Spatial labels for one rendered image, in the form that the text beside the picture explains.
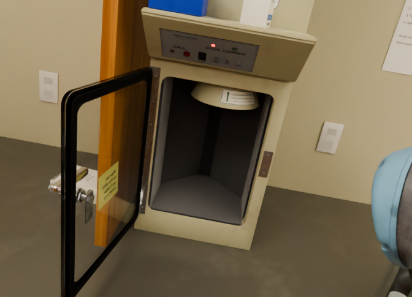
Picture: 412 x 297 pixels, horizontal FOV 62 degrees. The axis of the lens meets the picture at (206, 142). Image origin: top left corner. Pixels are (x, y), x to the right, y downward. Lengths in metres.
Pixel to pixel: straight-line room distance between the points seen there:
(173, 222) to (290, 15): 0.58
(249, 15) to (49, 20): 0.84
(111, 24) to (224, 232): 0.58
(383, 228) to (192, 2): 0.48
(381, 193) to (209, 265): 0.61
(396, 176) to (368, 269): 0.74
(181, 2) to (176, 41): 0.08
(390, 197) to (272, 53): 0.41
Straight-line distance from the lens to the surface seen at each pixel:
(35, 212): 1.06
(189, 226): 0.95
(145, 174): 0.89
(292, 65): 0.72
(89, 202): 0.62
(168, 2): 0.67
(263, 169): 0.85
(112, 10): 0.71
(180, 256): 0.91
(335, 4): 1.23
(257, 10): 0.68
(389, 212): 0.36
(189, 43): 0.70
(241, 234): 0.95
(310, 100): 1.26
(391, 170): 0.37
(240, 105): 0.82
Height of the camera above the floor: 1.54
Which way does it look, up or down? 22 degrees down
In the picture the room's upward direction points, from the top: 10 degrees clockwise
